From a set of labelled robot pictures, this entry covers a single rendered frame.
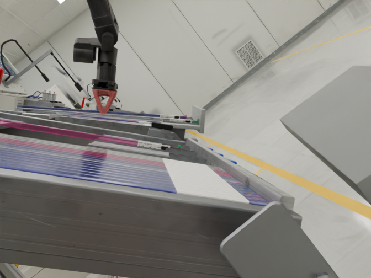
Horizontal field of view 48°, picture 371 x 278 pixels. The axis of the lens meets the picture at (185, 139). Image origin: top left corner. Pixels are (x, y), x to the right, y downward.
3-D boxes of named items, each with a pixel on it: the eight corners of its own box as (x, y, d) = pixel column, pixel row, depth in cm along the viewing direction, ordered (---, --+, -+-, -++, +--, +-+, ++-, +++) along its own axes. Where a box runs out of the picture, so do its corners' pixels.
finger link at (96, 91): (90, 113, 123) (92, 81, 123) (94, 115, 130) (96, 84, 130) (113, 115, 124) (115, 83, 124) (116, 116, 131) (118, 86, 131)
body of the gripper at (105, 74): (91, 85, 121) (93, 59, 121) (96, 89, 131) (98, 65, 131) (114, 87, 122) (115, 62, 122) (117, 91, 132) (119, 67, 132)
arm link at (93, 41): (114, 34, 118) (115, 22, 124) (72, 30, 116) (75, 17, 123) (112, 71, 125) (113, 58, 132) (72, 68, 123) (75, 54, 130)
